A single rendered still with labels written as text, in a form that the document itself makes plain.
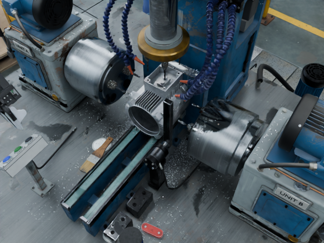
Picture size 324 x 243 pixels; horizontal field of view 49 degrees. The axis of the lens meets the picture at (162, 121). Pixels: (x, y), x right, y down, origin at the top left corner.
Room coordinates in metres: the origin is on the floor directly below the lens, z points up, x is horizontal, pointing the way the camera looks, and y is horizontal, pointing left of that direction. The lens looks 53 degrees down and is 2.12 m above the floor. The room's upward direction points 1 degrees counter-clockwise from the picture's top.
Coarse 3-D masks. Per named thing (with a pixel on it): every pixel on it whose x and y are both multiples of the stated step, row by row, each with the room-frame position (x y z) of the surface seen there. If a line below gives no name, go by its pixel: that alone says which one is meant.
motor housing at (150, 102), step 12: (144, 96) 0.90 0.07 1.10; (156, 96) 0.90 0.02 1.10; (132, 108) 0.91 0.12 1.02; (144, 108) 0.84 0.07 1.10; (156, 108) 0.85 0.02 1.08; (180, 108) 0.90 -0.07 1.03; (132, 120) 0.88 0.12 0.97; (144, 120) 0.90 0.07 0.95; (144, 132) 0.85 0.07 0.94; (156, 132) 0.83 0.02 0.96
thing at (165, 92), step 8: (152, 72) 0.98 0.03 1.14; (160, 72) 1.01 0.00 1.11; (168, 72) 1.01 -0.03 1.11; (176, 72) 0.99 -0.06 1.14; (144, 80) 0.94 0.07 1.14; (152, 80) 0.97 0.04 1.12; (160, 80) 0.96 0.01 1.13; (168, 80) 0.96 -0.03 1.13; (176, 80) 0.94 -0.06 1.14; (152, 88) 0.92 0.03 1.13; (160, 88) 0.90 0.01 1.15; (168, 88) 0.90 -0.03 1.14; (176, 88) 0.94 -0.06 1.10; (168, 96) 0.90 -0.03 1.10
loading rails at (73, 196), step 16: (176, 128) 0.92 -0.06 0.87; (128, 144) 0.81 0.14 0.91; (176, 144) 0.86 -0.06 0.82; (112, 160) 0.73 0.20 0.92; (128, 160) 0.77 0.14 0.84; (96, 176) 0.65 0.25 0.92; (112, 176) 0.71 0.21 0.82; (128, 176) 0.65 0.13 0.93; (80, 192) 0.59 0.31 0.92; (96, 192) 0.63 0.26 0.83; (112, 192) 0.58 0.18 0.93; (128, 192) 0.63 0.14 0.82; (64, 208) 0.54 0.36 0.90; (80, 208) 0.56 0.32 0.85; (96, 208) 0.52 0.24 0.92; (112, 208) 0.56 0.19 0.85; (96, 224) 0.48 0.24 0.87
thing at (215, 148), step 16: (208, 112) 0.77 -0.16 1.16; (224, 112) 0.76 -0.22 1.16; (240, 112) 0.77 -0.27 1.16; (192, 128) 0.73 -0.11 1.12; (208, 128) 0.71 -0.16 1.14; (224, 128) 0.70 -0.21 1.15; (240, 128) 0.70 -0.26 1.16; (256, 128) 0.70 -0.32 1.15; (192, 144) 0.69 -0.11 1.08; (208, 144) 0.67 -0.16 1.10; (224, 144) 0.66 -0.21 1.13; (240, 144) 0.65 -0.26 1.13; (208, 160) 0.65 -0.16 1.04; (224, 160) 0.62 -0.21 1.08; (240, 160) 0.62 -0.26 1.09
